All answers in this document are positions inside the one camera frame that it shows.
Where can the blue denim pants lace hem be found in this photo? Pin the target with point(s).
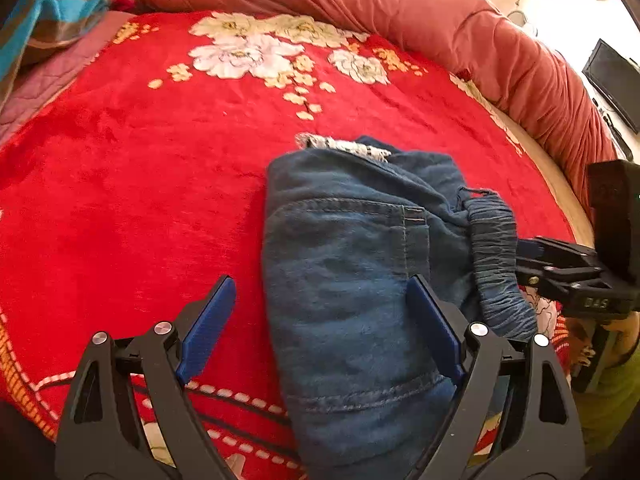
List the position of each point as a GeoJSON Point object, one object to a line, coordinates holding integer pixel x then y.
{"type": "Point", "coordinates": [340, 270]}

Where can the black television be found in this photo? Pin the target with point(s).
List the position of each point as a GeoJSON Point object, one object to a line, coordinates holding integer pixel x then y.
{"type": "Point", "coordinates": [615, 80]}

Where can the person's right forearm green sleeve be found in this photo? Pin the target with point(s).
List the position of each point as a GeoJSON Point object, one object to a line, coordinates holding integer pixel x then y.
{"type": "Point", "coordinates": [617, 400]}

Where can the beige bed sheet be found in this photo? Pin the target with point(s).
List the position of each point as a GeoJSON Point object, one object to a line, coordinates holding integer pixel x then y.
{"type": "Point", "coordinates": [565, 195]}

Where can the pink quilted cloth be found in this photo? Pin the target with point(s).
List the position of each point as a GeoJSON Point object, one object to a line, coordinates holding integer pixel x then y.
{"type": "Point", "coordinates": [45, 75]}

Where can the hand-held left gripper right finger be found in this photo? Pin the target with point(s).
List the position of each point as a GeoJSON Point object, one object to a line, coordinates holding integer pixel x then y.
{"type": "Point", "coordinates": [435, 330]}

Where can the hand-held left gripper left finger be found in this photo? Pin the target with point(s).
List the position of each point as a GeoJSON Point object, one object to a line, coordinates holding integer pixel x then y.
{"type": "Point", "coordinates": [207, 332]}

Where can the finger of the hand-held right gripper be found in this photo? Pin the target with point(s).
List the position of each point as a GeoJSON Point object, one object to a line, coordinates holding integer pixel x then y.
{"type": "Point", "coordinates": [560, 282]}
{"type": "Point", "coordinates": [560, 256]}

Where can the red floral blanket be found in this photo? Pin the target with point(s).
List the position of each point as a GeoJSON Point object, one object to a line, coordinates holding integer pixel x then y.
{"type": "Point", "coordinates": [125, 185]}

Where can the salmon red quilt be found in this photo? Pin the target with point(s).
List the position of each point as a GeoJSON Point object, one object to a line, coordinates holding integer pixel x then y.
{"type": "Point", "coordinates": [350, 0]}

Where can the striped towel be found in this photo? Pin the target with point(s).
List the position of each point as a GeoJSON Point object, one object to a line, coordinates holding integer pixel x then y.
{"type": "Point", "coordinates": [50, 5]}

